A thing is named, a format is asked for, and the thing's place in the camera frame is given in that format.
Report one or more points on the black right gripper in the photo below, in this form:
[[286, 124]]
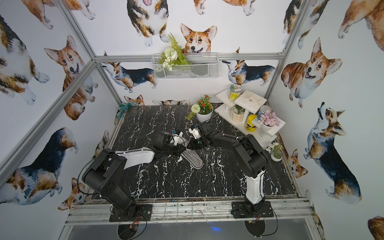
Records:
[[202, 140]]

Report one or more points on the grey canvas sneaker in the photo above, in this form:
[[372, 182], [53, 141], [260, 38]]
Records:
[[197, 162]]

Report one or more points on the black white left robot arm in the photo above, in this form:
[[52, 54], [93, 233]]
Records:
[[106, 170]]

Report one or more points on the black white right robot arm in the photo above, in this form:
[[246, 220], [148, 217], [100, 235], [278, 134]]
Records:
[[249, 154]]

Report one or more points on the white potted red flowers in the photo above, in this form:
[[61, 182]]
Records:
[[202, 109]]

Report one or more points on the woven basket with plant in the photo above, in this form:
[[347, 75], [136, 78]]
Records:
[[237, 113]]

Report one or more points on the yellow container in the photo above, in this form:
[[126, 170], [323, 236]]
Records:
[[249, 126]]

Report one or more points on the green lidded jar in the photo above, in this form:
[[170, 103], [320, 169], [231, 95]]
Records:
[[235, 92]]

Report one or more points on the green cloth ribbon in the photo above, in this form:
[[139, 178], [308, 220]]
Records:
[[123, 108]]

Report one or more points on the blue grey tin can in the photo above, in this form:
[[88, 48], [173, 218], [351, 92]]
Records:
[[262, 110]]

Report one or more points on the pink flowers white pot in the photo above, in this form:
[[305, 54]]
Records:
[[268, 120]]

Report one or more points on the small white potted plant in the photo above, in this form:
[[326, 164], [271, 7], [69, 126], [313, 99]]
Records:
[[276, 152]]

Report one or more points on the green white artificial flowers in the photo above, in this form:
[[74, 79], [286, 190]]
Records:
[[173, 56]]

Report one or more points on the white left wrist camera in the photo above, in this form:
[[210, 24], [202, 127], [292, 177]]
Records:
[[178, 138]]

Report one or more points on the white wire wall basket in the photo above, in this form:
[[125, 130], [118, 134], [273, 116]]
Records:
[[202, 66]]

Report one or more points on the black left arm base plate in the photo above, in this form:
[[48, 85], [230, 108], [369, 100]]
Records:
[[138, 212]]

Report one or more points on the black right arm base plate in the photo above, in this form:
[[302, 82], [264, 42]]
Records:
[[243, 210]]

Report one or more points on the aluminium frame rail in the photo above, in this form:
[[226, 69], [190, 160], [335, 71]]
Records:
[[189, 212]]

